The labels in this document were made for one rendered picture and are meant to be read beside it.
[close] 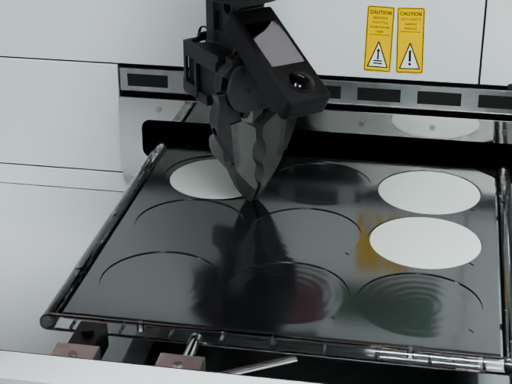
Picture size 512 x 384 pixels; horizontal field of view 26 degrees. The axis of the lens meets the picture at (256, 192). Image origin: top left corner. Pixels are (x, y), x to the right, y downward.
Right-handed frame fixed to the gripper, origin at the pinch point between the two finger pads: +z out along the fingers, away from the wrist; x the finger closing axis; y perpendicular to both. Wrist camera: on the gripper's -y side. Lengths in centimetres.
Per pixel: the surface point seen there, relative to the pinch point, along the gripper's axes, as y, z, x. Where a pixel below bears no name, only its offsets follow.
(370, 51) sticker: 5.2, -9.3, -17.8
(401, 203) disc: -8.0, 1.3, -11.5
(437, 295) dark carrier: -22.7, 1.4, -2.7
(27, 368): -22.4, -4.8, 32.7
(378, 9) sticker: 4.8, -13.8, -18.2
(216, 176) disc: 7.2, 1.2, 0.0
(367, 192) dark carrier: -4.1, 1.4, -10.5
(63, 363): -23.2, -4.8, 30.5
